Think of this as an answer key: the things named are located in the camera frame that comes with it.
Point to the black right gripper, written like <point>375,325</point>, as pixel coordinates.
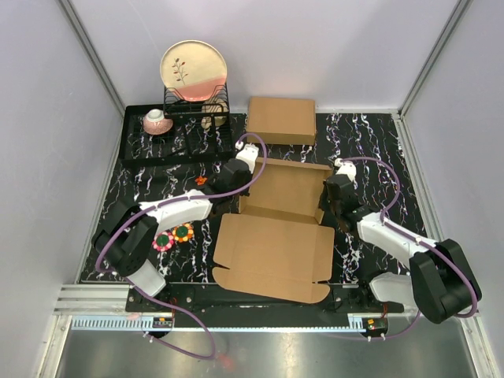
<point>322,203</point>

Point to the beige and pink plate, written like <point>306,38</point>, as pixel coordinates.
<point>194,70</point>

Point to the orange flower coaster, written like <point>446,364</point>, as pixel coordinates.
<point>183,233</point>

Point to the small orange flower toy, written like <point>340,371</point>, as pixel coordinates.
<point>201,180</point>

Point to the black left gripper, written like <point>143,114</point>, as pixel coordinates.
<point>246,191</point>

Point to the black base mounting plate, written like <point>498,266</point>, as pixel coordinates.
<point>221,308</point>

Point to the black wire plate rack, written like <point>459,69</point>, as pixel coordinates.
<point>175,106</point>

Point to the beige cup in rack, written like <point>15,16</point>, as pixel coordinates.
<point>215,110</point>

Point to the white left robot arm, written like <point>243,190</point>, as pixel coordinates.
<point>127,235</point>

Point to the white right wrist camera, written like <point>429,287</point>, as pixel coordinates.
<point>346,168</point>

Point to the pink flower coaster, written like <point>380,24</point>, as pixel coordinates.
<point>163,242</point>

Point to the pink ceramic bowl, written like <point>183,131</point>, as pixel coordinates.
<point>155,123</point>

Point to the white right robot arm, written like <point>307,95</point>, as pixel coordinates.
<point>440,284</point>

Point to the black wire tray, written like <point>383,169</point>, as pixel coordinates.
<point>187,142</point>

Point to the closed brown cardboard box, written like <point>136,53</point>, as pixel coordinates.
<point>283,121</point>

